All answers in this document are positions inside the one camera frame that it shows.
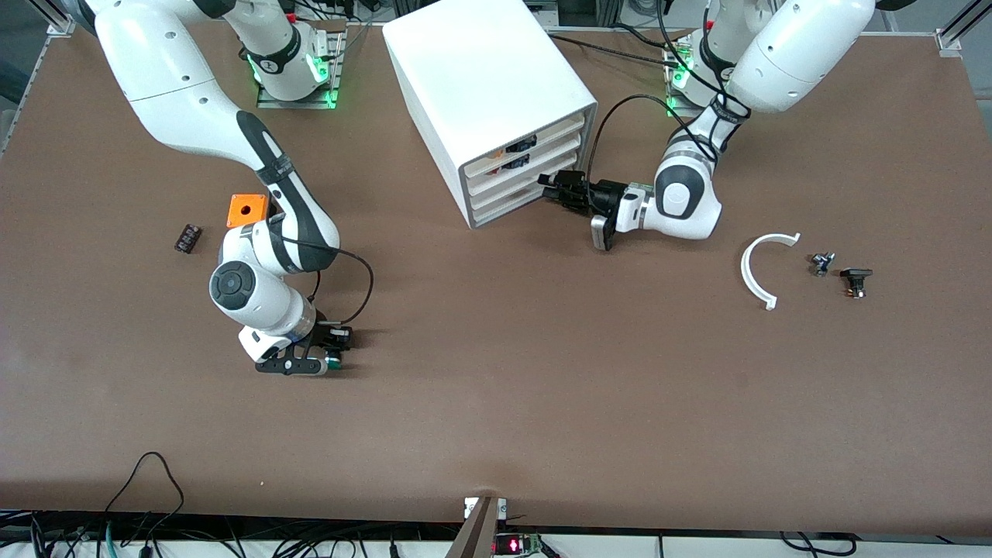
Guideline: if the white curved plastic arc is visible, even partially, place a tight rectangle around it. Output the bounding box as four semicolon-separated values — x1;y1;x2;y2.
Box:
740;232;802;312

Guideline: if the orange box with hole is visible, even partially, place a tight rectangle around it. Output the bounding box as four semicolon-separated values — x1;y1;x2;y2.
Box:
226;194;268;229

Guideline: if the device with red display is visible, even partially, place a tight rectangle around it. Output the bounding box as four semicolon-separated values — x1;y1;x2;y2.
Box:
494;533;543;556

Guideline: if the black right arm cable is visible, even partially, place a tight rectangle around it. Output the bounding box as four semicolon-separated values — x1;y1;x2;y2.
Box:
279;235;375;326

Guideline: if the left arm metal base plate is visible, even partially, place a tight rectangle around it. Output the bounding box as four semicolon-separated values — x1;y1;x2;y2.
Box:
665;35;749;119

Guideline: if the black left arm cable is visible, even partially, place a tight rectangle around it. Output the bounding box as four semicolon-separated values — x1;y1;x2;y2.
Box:
585;93;718;187

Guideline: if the black cable to arm base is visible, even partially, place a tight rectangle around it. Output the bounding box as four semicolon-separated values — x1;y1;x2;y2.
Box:
550;27;683;67

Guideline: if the thin black looped cable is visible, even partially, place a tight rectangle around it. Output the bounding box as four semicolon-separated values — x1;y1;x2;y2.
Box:
105;452;185;536

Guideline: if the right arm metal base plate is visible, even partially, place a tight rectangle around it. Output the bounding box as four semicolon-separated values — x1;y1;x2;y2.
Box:
257;29;346;110

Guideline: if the camera mount post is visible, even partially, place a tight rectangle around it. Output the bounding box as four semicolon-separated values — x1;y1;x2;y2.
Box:
446;496;508;558

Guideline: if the aluminium frame profile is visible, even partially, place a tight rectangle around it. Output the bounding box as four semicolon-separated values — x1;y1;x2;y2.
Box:
27;0;78;36
936;0;992;51

